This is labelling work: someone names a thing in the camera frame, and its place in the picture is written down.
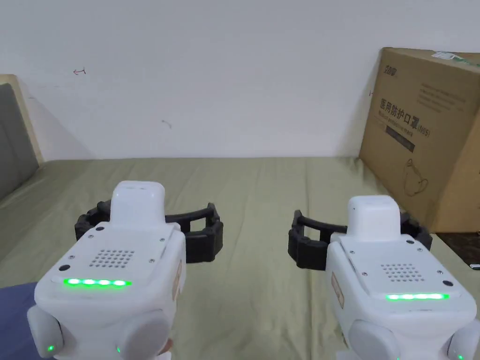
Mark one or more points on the grey padded headboard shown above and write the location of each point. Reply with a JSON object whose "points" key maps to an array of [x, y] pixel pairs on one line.
{"points": [[13, 142]]}

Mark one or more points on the dark blue garment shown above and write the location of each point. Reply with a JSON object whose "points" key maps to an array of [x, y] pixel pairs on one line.
{"points": [[15, 318]]}

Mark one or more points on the large brown cardboard carton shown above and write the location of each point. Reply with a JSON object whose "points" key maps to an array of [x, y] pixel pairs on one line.
{"points": [[423, 131]]}

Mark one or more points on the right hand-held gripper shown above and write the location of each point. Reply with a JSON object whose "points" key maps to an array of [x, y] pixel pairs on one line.
{"points": [[397, 270]]}

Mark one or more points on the person's left hand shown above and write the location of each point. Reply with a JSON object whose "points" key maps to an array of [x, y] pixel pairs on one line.
{"points": [[169, 345]]}

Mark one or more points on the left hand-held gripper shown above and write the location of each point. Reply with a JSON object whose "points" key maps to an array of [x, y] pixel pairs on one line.
{"points": [[112, 262]]}

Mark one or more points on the bed with pale green sheet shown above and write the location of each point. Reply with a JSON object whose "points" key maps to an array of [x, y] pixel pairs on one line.
{"points": [[255, 210]]}

